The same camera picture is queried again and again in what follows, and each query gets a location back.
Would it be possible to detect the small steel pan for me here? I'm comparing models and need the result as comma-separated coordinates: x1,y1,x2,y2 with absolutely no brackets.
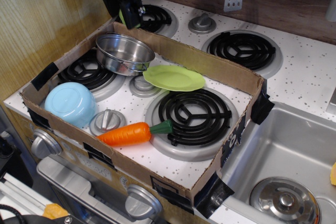
96,33,155,76

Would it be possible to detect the silver stovetop knob centre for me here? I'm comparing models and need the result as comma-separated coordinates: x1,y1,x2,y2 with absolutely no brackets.
129,76,161,98

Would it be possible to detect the light green plastic plate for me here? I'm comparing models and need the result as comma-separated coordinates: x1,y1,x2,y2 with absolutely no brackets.
143,65,205,92

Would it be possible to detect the silver stovetop knob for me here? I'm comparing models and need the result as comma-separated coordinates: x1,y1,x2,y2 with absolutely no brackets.
129,76,161,98
89,109,126,136
188,13,217,34

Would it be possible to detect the silver stovetop knob back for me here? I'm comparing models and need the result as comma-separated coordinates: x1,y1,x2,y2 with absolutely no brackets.
188,13,217,34

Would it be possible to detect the back left black burner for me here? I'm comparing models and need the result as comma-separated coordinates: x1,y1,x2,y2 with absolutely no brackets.
137,5,179,38

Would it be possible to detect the black burner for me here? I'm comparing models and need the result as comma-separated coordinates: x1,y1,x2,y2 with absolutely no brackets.
202,30,283,79
137,5,179,38
145,88,239,162
50,48,125,102

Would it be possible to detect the back right black burner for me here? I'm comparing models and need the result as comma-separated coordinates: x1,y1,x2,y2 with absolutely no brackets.
202,30,283,79

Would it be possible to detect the front left black burner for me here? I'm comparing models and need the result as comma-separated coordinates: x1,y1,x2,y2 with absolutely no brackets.
50,48,125,102

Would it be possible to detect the light blue upturned bowl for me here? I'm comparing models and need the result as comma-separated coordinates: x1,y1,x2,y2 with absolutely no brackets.
44,82,97,128

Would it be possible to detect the orange toy carrot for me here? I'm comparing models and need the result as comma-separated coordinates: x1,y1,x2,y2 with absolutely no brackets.
97,120,173,147

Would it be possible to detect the green toy broccoli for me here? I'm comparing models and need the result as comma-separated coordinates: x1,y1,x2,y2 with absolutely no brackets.
119,9,141,29

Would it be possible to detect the steel pot lid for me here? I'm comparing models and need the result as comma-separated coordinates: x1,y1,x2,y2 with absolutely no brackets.
249,177,321,223

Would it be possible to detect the brown cardboard fence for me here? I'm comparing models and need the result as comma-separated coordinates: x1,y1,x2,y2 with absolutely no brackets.
19,21,275,219

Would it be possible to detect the stainless steel sink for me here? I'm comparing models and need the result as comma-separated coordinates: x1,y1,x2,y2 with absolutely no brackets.
216,103,335,223

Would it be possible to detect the right silver oven knob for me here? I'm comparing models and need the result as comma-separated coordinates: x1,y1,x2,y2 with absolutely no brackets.
125,184,163,220

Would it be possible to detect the black cable bottom left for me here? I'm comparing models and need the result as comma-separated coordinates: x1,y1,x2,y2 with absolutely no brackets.
0,204,26,224

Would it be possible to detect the orange object in sink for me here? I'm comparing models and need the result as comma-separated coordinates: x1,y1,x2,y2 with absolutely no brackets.
330,163,336,186

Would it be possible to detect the orange object bottom left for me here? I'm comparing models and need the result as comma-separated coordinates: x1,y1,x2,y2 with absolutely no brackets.
42,203,69,220

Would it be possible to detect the silver oven knob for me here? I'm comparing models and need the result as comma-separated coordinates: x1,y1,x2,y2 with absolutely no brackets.
31,129,62,159
125,184,163,220

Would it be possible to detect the silver stovetop knob front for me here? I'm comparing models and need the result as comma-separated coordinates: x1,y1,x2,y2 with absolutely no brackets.
89,109,126,136

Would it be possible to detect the front right black burner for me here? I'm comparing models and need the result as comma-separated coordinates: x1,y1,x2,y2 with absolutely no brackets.
145,88,239,162

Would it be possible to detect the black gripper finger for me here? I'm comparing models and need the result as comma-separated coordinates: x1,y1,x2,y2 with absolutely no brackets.
120,0,145,29
103,0,123,17

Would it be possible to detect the left silver oven knob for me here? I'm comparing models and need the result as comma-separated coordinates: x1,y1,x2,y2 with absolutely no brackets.
31,129,62,159

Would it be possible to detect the silver oven door handle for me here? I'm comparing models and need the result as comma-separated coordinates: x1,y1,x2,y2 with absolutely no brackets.
37,157,154,223

